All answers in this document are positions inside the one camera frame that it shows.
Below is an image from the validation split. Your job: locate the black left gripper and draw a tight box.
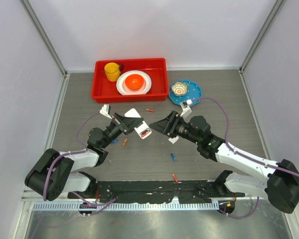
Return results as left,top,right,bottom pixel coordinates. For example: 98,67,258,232
101,113,143,149

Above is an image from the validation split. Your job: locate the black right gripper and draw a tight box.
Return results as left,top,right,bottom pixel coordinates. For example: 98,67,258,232
149,110,201,145

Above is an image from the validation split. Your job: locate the white battery cover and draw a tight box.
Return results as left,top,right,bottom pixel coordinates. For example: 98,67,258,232
168,136,179,144

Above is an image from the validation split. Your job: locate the white red remote control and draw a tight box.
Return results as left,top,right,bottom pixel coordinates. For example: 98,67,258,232
124,108,152,139

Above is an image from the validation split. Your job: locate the red orange AAA battery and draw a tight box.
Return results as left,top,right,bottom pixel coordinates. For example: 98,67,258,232
171,173,178,183

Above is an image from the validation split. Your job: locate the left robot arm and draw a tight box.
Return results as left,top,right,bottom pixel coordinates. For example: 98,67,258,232
24,109,151,201

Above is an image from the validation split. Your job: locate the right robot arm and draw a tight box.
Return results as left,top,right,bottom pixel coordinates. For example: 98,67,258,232
149,111,299,214

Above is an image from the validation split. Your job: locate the small patterned bowl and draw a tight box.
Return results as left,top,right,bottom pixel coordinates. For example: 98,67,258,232
171,82,188,96

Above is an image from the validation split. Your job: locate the red plastic bin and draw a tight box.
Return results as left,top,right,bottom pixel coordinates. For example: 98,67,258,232
91,58,169,103

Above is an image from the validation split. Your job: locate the white plate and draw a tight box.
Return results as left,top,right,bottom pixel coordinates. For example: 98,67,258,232
116,70,151,95

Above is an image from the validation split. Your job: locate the orange bowl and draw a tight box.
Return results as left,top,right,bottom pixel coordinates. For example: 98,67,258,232
125,74,145,90

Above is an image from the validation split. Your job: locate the blue polka dot plate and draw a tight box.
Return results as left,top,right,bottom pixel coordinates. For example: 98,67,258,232
169,80,203,106

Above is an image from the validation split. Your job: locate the yellow cup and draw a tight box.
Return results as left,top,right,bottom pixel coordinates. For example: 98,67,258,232
104,62,123,82

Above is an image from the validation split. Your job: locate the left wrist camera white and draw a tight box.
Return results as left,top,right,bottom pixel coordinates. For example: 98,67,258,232
99,104,112,119

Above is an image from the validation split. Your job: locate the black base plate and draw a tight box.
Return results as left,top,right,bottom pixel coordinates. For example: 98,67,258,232
79,180,245,204

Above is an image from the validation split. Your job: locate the white cable duct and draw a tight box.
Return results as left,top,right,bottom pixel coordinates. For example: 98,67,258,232
32,200,219,212

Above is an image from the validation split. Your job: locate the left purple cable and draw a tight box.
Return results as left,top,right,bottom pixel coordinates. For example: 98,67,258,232
42,112,118,216

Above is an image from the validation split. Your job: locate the purple cable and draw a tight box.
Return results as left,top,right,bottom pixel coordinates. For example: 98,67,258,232
189,97,299,220
42,112,118,216

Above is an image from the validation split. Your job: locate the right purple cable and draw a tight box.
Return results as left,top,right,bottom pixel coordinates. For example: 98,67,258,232
189,97,299,220

